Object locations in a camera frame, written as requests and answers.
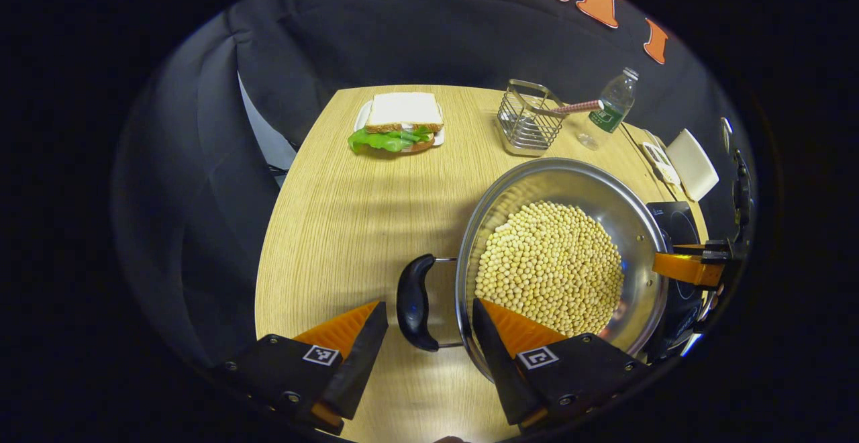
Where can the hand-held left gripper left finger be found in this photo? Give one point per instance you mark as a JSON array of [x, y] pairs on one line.
[[359, 362]]

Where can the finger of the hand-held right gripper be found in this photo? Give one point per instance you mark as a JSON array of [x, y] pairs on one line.
[[684, 268], [711, 248]]

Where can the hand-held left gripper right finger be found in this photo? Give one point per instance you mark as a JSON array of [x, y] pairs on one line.
[[500, 369]]

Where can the black induction cooktop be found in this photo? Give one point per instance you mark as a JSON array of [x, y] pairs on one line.
[[678, 218]]

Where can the pile of soybeans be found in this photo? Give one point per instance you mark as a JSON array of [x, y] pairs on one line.
[[550, 268]]

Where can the white toaster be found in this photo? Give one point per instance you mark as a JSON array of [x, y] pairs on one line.
[[692, 164]]

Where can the clear plastic water bottle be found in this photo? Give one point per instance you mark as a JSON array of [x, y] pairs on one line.
[[611, 111]]

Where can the red striped straw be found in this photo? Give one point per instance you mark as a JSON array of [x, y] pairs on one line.
[[580, 106]]

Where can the sandwich with lettuce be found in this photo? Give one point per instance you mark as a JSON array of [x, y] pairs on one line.
[[402, 117]]

